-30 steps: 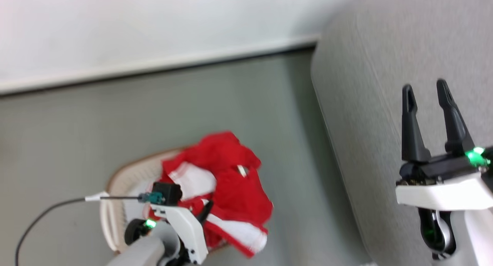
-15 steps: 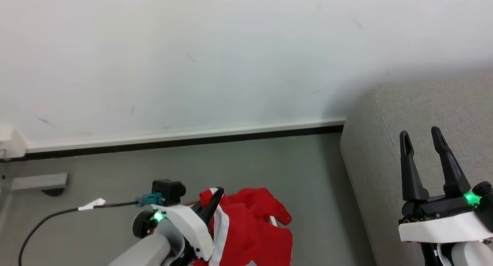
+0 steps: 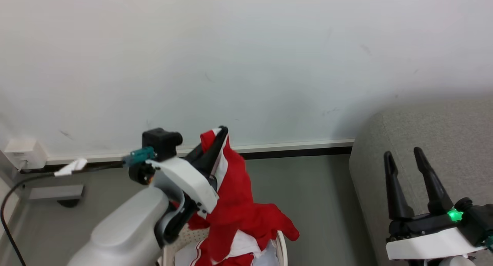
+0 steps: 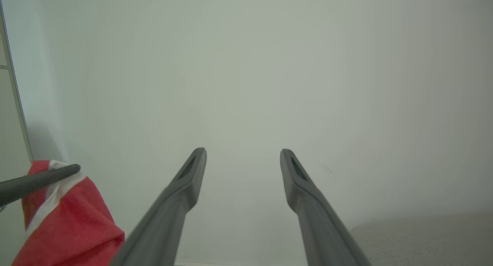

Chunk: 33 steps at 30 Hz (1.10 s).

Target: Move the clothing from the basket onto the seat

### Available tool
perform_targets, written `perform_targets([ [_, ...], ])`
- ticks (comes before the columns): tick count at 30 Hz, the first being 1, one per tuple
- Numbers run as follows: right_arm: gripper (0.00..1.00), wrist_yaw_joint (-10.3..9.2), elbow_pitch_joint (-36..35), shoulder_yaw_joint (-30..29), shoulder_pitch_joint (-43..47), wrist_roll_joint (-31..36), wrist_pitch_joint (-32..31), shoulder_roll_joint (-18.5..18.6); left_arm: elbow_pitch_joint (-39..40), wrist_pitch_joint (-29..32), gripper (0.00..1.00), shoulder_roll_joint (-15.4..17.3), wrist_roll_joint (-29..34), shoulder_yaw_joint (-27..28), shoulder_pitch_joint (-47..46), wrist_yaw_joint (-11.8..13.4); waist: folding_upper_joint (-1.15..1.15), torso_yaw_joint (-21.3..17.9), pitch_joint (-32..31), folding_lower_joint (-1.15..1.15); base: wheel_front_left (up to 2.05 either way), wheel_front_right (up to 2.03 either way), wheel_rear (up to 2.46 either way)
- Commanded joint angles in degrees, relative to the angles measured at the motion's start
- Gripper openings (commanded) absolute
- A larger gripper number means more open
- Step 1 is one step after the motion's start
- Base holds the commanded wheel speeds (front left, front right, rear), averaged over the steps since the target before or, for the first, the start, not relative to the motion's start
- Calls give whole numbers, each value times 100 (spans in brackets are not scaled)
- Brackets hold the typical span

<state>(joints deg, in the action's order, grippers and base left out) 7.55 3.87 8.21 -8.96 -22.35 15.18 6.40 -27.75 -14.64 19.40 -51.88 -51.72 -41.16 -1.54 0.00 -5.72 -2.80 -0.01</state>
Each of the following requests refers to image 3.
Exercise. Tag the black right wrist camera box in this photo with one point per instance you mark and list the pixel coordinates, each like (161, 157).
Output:
(477, 219)

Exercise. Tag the white wall socket box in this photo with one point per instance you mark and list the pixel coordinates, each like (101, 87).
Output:
(25, 154)

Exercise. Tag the cream perforated laundry basket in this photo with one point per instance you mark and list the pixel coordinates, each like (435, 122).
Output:
(185, 238)

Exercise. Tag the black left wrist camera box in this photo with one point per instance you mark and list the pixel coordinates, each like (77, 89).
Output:
(161, 142)

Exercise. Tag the grey metal partition foot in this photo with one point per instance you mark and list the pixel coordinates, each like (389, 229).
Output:
(57, 192)

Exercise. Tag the grey fabric sofa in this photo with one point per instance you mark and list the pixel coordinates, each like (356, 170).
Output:
(443, 135)

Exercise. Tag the white black wall baseboard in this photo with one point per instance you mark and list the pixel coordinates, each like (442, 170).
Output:
(292, 147)

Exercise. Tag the red white garment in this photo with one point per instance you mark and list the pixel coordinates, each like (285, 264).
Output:
(235, 196)

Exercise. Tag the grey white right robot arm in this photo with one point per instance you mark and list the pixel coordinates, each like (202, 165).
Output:
(456, 261)

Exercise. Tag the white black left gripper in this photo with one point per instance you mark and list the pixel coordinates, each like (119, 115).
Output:
(185, 177)

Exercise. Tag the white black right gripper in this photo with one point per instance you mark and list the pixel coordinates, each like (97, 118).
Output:
(423, 239)

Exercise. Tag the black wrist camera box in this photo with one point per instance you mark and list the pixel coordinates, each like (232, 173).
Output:
(161, 142)
(477, 219)

